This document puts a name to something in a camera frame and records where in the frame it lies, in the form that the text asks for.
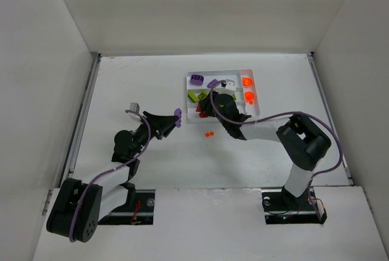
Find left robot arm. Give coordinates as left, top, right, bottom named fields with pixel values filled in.
left=46, top=108, right=182, bottom=243

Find purple cable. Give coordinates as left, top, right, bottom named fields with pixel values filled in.
left=69, top=109, right=152, bottom=243
left=210, top=78, right=344, bottom=207

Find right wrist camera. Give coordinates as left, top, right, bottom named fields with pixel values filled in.
left=220, top=80, right=236, bottom=96

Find orange round lego piece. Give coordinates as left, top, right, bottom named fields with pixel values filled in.
left=244, top=91, right=255, bottom=105

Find purple lego plate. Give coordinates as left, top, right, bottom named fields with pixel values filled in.
left=174, top=108, right=182, bottom=128

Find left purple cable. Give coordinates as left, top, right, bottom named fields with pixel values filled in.
left=69, top=109, right=152, bottom=243

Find purple wedge lego piece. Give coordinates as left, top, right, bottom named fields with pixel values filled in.
left=207, top=79, right=219, bottom=89

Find white divided sorting tray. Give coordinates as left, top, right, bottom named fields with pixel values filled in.
left=186, top=69, right=260, bottom=123

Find lime green square lego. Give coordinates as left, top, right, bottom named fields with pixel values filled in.
left=198, top=92, right=209, bottom=100

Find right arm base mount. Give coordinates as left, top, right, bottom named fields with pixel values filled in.
left=261, top=188, right=328, bottom=224

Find orange flower lego piece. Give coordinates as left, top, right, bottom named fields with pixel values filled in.
left=242, top=77, right=253, bottom=88

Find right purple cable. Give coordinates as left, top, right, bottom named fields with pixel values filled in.
left=210, top=78, right=344, bottom=207

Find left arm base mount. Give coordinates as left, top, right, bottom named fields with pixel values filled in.
left=98, top=182, right=156, bottom=225

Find purple round lego brick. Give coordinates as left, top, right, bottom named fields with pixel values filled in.
left=190, top=74, right=204, bottom=86

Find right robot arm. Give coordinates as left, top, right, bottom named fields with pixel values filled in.
left=196, top=91, right=331, bottom=198

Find small orange lego bits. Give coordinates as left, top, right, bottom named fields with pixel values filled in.
left=205, top=131, right=215, bottom=137

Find long lime green lego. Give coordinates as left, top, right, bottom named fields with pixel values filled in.
left=187, top=91, right=199, bottom=103

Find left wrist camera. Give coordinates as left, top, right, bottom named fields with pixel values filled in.
left=126, top=102, right=140, bottom=120

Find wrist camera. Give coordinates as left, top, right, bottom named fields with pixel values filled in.
left=220, top=80, right=236, bottom=96
left=126, top=102, right=140, bottom=120

